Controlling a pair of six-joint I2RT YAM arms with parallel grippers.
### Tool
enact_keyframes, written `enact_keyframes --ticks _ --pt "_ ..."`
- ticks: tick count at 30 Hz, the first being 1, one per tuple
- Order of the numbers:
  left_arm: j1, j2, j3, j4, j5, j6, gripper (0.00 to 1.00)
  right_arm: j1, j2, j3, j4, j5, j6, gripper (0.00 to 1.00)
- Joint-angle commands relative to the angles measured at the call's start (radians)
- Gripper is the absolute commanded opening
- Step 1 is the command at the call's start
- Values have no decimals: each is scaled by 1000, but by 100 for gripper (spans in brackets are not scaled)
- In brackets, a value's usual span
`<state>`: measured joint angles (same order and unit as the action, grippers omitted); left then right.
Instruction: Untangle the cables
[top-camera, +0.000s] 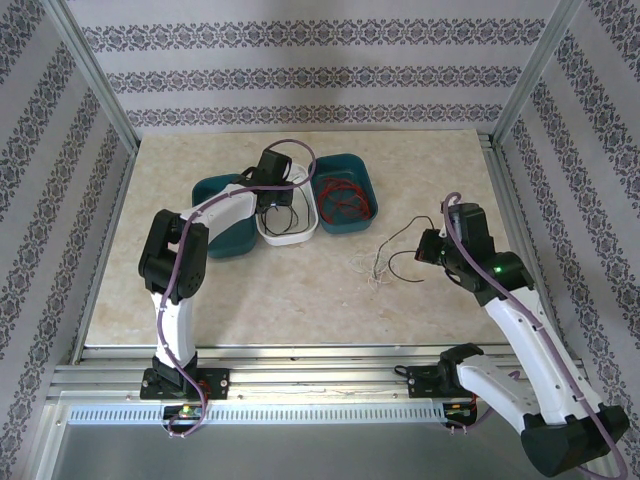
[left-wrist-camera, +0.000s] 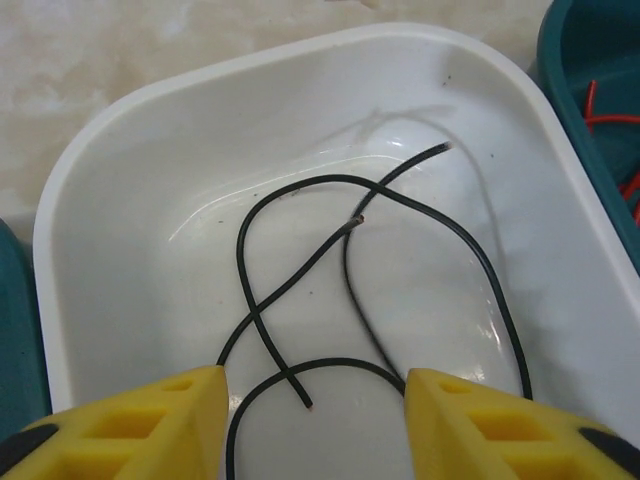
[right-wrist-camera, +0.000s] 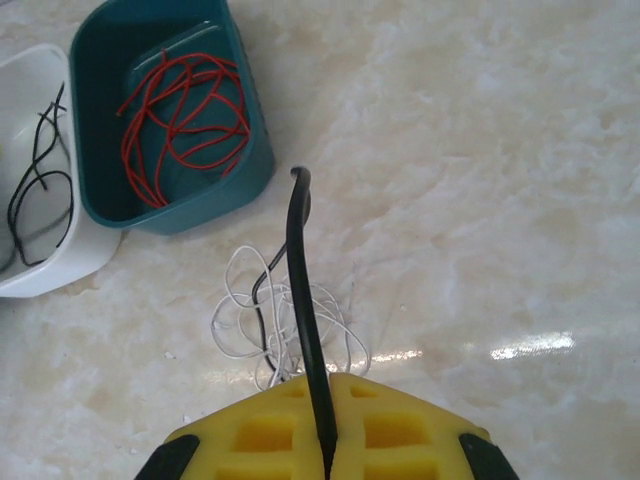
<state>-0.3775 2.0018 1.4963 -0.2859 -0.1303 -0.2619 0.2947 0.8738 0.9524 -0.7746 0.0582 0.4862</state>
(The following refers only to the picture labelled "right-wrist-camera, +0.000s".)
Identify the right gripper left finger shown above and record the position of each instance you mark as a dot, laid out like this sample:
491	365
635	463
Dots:
235	450

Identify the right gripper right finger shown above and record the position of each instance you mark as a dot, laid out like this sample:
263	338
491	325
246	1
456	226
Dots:
415	450

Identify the teal plastic bin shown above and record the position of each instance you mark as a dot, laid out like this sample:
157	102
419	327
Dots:
175	220

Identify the white plastic bin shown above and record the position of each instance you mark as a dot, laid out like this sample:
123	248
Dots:
50	280

